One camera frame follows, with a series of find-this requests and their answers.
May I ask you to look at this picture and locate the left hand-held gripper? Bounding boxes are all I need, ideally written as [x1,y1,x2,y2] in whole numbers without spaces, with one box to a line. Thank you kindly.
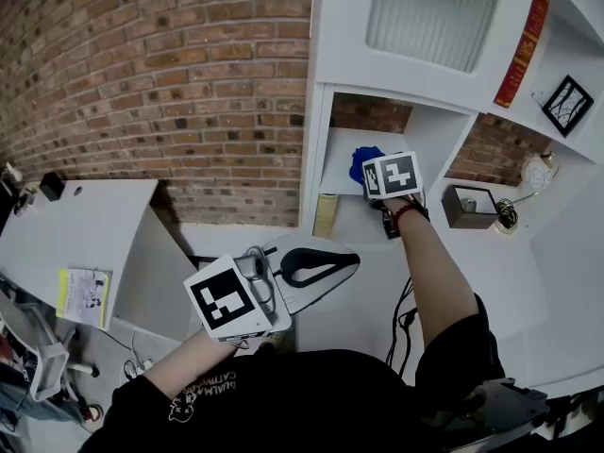
[182,232,362,344]

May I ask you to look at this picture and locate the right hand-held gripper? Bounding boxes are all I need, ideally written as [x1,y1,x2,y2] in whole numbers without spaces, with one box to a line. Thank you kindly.
[361,151,431,241]

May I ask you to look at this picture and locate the blue wiping cloth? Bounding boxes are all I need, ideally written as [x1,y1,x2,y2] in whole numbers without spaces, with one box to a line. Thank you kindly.
[348,145,386,186]

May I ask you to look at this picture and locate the white wall shelving unit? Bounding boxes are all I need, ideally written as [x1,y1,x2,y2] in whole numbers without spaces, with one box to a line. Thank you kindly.
[301,0,604,235]

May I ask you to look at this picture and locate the person's right forearm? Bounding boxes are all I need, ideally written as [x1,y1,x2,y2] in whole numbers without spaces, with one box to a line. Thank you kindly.
[395,208,480,362]

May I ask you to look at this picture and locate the person's left forearm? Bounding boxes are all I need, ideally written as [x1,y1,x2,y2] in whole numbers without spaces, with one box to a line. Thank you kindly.
[141,330,242,400]

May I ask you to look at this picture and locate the white globe lamp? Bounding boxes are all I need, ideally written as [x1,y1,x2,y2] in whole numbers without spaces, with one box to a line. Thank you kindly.
[493,151,561,235]

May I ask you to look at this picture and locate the white desk surface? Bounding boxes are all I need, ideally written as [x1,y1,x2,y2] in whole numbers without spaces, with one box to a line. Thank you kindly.
[294,176,604,395]

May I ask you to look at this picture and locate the beige book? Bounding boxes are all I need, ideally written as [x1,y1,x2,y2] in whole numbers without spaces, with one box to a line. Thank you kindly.
[313,193,339,239]

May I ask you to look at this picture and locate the dark brown open box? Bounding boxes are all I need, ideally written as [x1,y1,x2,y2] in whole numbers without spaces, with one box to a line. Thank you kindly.
[441,184,500,229]

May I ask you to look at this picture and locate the person's white shoe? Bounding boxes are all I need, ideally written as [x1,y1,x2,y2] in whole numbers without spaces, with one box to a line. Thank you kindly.
[258,330,296,354]

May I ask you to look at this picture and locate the person's black shirt torso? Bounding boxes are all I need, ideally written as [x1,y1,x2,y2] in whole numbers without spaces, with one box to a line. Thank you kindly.
[77,293,506,453]

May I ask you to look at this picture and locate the frosted glass cabinet door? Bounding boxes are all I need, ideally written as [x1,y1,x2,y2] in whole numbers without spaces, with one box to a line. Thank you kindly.
[365,0,506,75]

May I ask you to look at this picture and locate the red book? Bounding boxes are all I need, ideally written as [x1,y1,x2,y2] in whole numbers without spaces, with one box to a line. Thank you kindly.
[493,0,551,109]

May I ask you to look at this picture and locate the black waist-mounted device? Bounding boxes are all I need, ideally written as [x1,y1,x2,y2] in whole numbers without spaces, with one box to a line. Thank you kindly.
[422,377,551,450]

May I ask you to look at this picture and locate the yellow-edged booklet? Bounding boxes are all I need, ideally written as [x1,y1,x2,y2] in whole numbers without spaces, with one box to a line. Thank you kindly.
[55,267,113,326]

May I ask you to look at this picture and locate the white side table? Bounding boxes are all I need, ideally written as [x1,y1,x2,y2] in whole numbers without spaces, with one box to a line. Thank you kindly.
[0,179,199,332]

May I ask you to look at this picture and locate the small black box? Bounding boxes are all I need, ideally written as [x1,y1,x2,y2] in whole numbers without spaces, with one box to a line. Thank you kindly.
[38,171,66,202]

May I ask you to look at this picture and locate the white chair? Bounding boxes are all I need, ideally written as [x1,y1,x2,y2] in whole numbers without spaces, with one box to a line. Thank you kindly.
[0,290,100,403]

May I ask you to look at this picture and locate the black coiled lamp cable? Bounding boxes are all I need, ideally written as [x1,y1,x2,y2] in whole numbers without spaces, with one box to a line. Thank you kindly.
[496,198,519,228]

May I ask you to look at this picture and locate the black picture frame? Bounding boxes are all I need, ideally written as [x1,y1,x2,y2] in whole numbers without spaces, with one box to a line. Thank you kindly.
[541,74,596,139]

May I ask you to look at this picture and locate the white floor cable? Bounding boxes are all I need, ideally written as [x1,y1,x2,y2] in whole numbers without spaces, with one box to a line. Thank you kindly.
[123,330,156,379]

